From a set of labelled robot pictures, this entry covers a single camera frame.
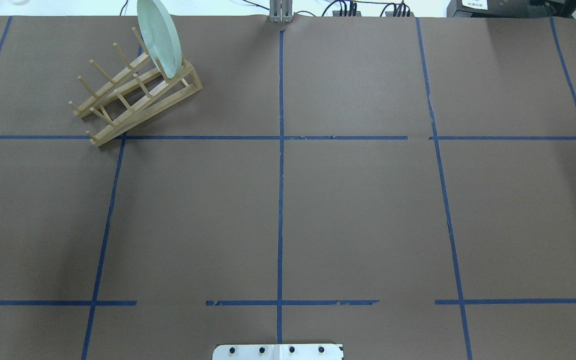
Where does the light green plate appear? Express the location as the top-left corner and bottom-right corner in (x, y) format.
(136, 0), (183, 79)

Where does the wooden dish rack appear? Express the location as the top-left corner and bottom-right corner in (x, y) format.
(68, 27), (203, 147)

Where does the black box device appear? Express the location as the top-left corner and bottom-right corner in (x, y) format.
(446, 0), (576, 19)

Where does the aluminium frame post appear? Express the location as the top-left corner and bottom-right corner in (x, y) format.
(269, 0), (294, 24)

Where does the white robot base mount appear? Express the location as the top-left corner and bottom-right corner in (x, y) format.
(212, 343), (345, 360)

